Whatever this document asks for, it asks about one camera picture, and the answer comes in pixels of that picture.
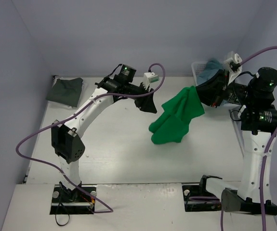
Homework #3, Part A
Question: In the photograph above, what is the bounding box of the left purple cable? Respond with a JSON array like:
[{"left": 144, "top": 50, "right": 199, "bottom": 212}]
[{"left": 15, "top": 63, "right": 166, "bottom": 214}]

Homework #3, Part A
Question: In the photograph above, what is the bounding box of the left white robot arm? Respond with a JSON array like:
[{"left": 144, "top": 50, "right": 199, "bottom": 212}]
[{"left": 51, "top": 64, "right": 159, "bottom": 202}]

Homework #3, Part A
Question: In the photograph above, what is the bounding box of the purple cable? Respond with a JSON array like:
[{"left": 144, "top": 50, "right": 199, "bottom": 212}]
[
  {"left": 188, "top": 46, "right": 277, "bottom": 231},
  {"left": 15, "top": 63, "right": 166, "bottom": 214}
]

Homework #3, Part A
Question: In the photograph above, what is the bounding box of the grey t shirt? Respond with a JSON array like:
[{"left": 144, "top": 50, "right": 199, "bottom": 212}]
[{"left": 46, "top": 77, "right": 84, "bottom": 108}]

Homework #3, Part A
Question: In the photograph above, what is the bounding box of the green t shirt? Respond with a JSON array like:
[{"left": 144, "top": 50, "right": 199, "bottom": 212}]
[{"left": 148, "top": 86, "right": 205, "bottom": 145}]

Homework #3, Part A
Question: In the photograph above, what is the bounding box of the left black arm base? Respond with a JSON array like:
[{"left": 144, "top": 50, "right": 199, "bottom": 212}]
[{"left": 50, "top": 184, "right": 95, "bottom": 227}]

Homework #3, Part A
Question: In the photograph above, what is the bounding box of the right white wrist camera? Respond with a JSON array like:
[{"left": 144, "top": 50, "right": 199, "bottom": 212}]
[{"left": 223, "top": 51, "right": 242, "bottom": 85}]

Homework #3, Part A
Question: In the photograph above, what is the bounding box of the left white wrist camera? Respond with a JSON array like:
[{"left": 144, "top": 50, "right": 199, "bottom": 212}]
[{"left": 142, "top": 72, "right": 159, "bottom": 89}]

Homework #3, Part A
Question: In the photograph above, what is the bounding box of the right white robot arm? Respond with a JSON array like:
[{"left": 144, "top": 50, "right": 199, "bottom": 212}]
[{"left": 196, "top": 67, "right": 277, "bottom": 216}]

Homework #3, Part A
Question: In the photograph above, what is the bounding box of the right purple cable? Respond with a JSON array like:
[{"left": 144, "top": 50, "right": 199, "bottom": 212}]
[{"left": 188, "top": 46, "right": 277, "bottom": 231}]

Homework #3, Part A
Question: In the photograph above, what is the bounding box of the teal cloth in basket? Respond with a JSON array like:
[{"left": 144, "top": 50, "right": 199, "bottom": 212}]
[{"left": 197, "top": 58, "right": 223, "bottom": 85}]

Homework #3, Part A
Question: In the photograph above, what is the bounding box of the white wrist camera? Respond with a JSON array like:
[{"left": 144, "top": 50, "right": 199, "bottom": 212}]
[
  {"left": 223, "top": 51, "right": 242, "bottom": 85},
  {"left": 142, "top": 72, "right": 159, "bottom": 89}
]

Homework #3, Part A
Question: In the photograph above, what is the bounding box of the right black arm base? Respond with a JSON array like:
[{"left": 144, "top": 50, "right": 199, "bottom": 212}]
[{"left": 182, "top": 175, "right": 222, "bottom": 212}]

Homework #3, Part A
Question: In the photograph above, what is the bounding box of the white plastic basket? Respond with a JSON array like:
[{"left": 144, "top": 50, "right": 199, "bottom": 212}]
[{"left": 191, "top": 61, "right": 207, "bottom": 86}]

